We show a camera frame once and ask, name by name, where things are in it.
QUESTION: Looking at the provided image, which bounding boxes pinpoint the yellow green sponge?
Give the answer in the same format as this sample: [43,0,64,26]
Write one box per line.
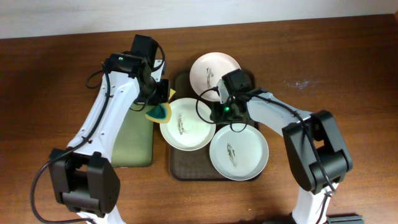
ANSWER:
[144,88,175,124]

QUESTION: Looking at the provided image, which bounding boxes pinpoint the pale green plate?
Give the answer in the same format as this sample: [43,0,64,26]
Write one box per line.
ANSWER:
[209,123,269,181]

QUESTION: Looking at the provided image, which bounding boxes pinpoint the cream white plate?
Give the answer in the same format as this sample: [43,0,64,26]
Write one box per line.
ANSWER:
[160,98,216,151]

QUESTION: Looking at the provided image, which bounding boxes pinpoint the pink dirty plate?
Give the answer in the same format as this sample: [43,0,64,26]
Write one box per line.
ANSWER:
[190,52,241,96]

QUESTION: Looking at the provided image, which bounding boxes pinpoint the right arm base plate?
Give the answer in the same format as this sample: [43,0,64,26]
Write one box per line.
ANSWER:
[264,214,364,224]

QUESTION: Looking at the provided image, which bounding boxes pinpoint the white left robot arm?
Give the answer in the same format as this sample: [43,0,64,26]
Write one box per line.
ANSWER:
[47,52,169,223]

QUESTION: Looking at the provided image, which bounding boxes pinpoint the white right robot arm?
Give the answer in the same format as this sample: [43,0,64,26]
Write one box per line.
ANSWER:
[210,93,363,223]

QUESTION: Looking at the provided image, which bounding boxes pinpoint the green soapy water tray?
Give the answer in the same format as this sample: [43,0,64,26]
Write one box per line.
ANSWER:
[111,106,154,167]

